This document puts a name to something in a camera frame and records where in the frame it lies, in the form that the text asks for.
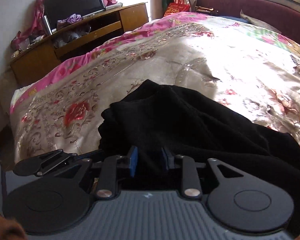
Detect black television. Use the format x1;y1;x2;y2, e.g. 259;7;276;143
43;0;105;29

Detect wooden tv cabinet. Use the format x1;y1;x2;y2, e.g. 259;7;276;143
10;3;148;87

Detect black pants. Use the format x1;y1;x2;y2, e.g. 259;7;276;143
98;80;300;235

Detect red gift bag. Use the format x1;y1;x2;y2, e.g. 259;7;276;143
164;0;190;17

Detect floral satin bedspread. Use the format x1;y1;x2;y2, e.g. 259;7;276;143
10;12;300;162

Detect pink cloth behind tv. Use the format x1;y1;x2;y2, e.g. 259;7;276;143
11;0;117;51

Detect maroon upholstered bench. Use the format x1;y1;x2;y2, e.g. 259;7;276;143
197;0;300;44

